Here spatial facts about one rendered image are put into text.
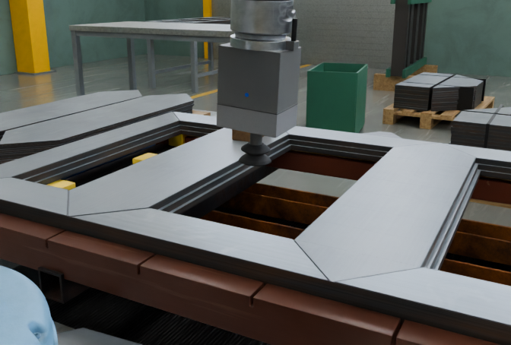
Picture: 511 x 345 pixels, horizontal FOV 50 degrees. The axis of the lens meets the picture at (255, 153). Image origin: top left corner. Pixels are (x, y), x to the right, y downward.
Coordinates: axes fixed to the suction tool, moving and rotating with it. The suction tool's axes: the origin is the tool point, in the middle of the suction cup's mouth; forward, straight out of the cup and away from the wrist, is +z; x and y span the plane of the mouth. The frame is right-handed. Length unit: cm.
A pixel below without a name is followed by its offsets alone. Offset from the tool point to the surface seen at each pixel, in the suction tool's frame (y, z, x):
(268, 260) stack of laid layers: -3.8, 12.8, 2.1
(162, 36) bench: 209, 31, -264
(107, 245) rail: 21.7, 16.7, 5.0
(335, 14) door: 276, 59, -836
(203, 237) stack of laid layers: 7.8, 13.7, 0.0
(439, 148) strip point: -15, 14, -65
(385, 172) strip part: -8.1, 13.9, -42.2
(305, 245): -6.5, 12.8, -4.0
